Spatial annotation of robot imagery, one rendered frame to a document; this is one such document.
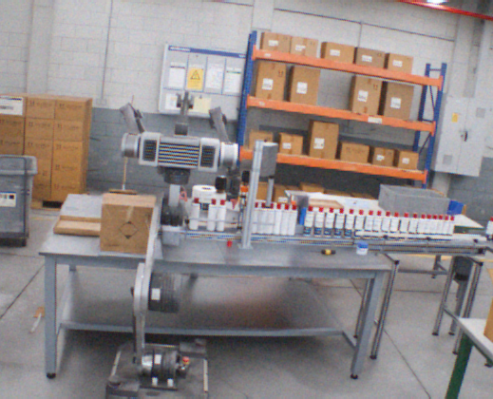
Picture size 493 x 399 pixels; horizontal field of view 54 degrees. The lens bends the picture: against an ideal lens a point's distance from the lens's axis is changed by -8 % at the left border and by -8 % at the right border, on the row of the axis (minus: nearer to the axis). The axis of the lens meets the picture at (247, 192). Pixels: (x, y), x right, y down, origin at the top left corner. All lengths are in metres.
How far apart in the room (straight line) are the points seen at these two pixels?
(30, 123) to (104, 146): 1.71
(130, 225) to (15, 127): 3.89
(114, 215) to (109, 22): 5.21
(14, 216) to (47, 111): 1.69
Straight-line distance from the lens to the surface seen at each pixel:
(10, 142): 6.57
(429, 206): 5.01
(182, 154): 2.57
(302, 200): 3.58
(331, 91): 7.83
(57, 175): 6.51
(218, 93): 7.49
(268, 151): 3.09
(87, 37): 7.82
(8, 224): 5.24
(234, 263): 2.94
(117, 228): 2.84
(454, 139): 8.21
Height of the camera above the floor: 1.85
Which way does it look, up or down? 12 degrees down
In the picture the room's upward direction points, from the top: 7 degrees clockwise
